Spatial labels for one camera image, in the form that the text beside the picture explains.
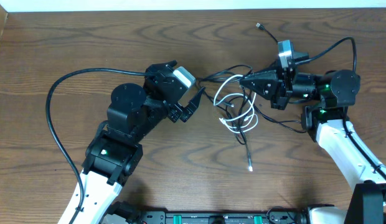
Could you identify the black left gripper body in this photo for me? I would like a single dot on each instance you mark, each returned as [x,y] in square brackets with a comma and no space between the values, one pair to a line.
[146,87]

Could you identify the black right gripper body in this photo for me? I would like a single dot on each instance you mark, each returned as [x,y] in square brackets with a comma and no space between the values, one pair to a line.
[280,102]

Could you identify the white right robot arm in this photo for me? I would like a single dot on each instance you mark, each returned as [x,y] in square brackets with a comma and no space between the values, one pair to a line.
[328,125]

